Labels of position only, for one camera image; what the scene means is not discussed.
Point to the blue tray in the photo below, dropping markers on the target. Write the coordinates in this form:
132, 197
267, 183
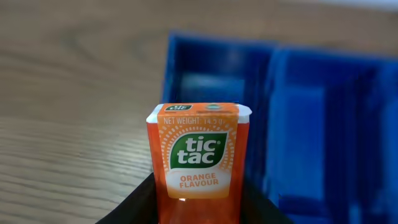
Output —
298, 124

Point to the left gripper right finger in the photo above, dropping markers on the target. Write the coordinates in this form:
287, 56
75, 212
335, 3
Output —
258, 208

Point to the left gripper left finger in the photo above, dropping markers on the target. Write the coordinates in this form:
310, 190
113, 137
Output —
140, 205

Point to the orange candy box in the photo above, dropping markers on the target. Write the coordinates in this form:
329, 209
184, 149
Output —
199, 149

